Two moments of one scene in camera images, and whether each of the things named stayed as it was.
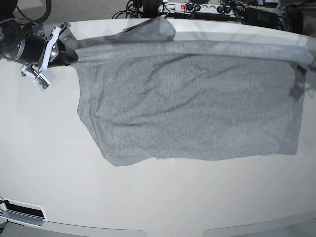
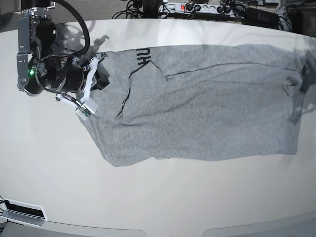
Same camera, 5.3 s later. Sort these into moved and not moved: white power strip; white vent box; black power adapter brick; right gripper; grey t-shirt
Moved: right gripper; grey t-shirt
Not moved: black power adapter brick; white vent box; white power strip
